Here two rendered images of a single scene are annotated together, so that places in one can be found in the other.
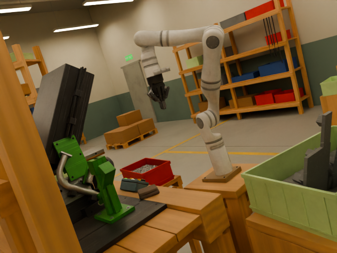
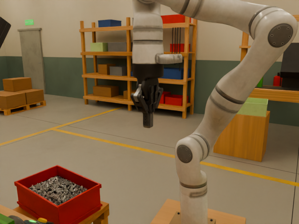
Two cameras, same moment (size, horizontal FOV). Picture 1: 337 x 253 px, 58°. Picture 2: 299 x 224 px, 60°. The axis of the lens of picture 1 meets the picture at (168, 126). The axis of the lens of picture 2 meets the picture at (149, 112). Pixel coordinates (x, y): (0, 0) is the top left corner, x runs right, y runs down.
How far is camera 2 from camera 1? 0.87 m
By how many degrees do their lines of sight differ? 21
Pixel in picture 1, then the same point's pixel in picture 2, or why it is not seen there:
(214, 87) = (236, 109)
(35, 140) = not seen: outside the picture
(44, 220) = not seen: outside the picture
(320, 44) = (210, 64)
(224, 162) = (204, 217)
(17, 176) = not seen: outside the picture
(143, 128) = (31, 98)
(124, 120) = (10, 85)
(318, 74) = (203, 88)
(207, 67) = (244, 75)
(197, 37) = (242, 19)
